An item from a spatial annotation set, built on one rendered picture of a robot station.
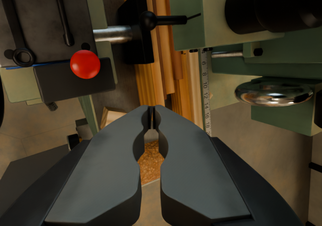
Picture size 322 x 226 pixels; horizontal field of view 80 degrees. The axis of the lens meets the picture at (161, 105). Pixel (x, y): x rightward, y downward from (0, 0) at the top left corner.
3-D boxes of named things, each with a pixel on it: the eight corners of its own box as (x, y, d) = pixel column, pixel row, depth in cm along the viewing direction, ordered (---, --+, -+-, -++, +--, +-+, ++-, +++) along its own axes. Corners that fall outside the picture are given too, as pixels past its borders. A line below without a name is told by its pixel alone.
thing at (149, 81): (122, -6, 32) (138, -26, 25) (131, -6, 33) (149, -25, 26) (141, 114, 38) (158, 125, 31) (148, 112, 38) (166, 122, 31)
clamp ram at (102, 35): (78, 9, 29) (84, -11, 21) (125, 8, 32) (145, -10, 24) (91, 69, 32) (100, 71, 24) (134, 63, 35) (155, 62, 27)
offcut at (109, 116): (122, 108, 36) (129, 113, 32) (118, 129, 36) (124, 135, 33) (104, 106, 34) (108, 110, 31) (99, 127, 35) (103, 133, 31)
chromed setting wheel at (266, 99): (219, 86, 37) (282, 95, 27) (262, 75, 42) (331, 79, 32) (220, 101, 38) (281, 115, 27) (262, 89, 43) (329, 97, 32)
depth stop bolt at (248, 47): (208, 47, 35) (255, 41, 26) (217, 46, 36) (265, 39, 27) (209, 59, 36) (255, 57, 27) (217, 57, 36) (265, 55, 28)
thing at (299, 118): (250, 79, 41) (315, 84, 30) (272, 73, 43) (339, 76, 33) (250, 121, 43) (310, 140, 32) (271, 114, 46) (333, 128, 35)
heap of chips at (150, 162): (110, 154, 36) (114, 161, 34) (168, 135, 41) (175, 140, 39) (118, 192, 39) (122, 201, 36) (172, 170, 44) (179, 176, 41)
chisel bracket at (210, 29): (162, 0, 27) (200, -26, 19) (237, -1, 32) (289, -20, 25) (168, 55, 29) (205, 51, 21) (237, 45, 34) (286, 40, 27)
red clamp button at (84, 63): (66, 51, 20) (66, 51, 19) (96, 49, 21) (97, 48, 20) (73, 80, 21) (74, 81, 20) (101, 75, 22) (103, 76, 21)
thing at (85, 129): (74, 120, 66) (74, 127, 59) (109, 112, 71) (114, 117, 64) (79, 142, 69) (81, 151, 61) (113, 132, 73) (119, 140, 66)
